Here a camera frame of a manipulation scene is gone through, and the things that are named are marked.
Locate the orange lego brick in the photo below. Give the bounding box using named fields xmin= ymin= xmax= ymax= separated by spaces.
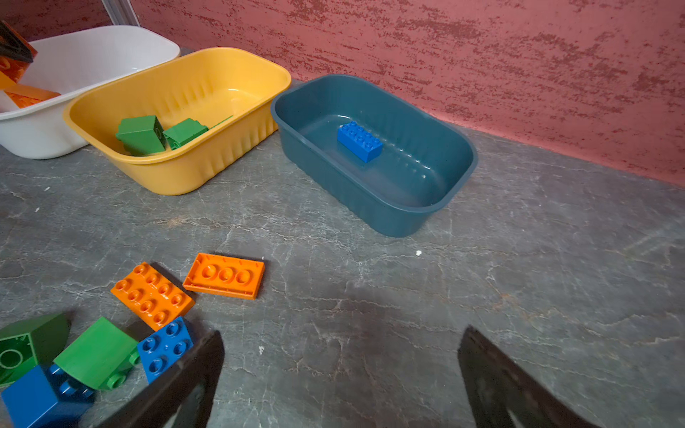
xmin=0 ymin=21 xmax=37 ymax=90
xmin=5 ymin=84 xmax=61 ymax=109
xmin=183 ymin=253 xmax=265 ymax=300

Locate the green hollow lego brick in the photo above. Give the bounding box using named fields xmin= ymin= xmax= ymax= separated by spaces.
xmin=1 ymin=313 xmax=70 ymax=387

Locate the teal plastic bin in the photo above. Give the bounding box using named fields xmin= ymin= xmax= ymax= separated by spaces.
xmin=271 ymin=75 xmax=478 ymax=237

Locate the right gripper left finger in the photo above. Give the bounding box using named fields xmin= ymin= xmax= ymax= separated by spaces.
xmin=100 ymin=330 xmax=225 ymax=427

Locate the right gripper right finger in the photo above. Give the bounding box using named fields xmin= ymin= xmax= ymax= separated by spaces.
xmin=458 ymin=326 xmax=589 ymax=427

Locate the blue long lego brick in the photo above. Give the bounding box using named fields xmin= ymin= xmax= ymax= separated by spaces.
xmin=337 ymin=121 xmax=384 ymax=163

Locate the large orange lego plate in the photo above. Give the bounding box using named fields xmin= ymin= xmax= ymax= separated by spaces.
xmin=111 ymin=262 xmax=196 ymax=331

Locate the white plastic bin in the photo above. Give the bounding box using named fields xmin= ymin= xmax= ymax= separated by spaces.
xmin=1 ymin=25 xmax=180 ymax=160

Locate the yellow plastic bin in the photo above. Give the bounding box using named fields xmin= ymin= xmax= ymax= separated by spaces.
xmin=64 ymin=47 xmax=292 ymax=195

